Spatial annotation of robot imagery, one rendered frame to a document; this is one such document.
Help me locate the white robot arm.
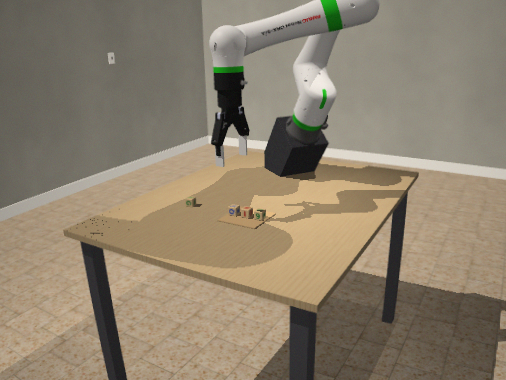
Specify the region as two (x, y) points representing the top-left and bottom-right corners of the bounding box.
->
(209, 0), (379, 144)

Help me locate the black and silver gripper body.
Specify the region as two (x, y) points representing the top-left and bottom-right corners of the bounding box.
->
(217, 90), (242, 122)

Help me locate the tan flat mat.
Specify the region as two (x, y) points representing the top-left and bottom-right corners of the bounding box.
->
(218, 206), (276, 229)

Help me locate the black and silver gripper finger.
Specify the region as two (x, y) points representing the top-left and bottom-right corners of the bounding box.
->
(211, 112), (235, 167)
(233, 107), (250, 156)

